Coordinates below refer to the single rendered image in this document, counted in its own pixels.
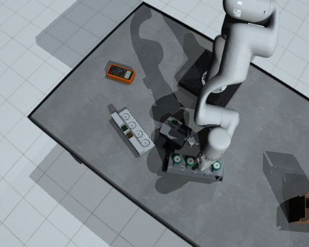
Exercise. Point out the orange pocket multimeter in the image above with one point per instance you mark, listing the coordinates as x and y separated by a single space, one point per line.
121 74

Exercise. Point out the light grey key housing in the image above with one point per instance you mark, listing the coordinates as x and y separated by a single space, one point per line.
175 132

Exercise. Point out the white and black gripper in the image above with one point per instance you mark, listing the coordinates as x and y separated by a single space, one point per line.
201 164

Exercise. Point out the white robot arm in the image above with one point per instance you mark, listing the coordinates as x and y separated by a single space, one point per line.
251 28

